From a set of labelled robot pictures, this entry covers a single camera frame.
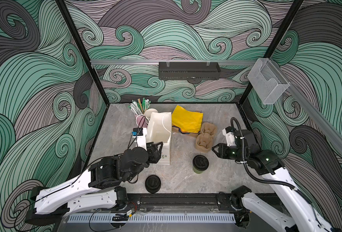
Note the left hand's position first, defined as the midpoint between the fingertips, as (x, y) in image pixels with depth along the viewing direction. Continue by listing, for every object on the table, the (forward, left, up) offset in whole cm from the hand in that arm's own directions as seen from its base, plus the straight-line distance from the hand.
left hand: (160, 143), depth 60 cm
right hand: (+3, -26, -11) cm, 29 cm away
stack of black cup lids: (-9, +5, -28) cm, 30 cm away
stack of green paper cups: (+29, +9, -13) cm, 33 cm away
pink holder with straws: (+35, +17, -15) cm, 42 cm away
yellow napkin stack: (+34, -18, -29) cm, 48 cm away
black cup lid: (0, -21, -20) cm, 29 cm away
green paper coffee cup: (-2, -20, -30) cm, 36 cm away
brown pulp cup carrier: (+25, -31, -28) cm, 49 cm away
